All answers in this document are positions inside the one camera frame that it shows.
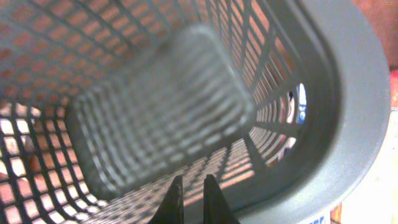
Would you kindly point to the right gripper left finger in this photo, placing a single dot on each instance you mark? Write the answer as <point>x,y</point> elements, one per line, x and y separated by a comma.
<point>171,211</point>

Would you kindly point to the grey plastic basket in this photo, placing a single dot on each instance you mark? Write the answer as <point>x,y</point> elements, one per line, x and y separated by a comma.
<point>104,103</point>

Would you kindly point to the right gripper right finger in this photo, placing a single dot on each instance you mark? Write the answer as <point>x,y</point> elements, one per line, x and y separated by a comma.
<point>215,207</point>

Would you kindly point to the blue biscuit box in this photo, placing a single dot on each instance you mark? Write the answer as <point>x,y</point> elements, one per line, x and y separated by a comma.
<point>294,106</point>

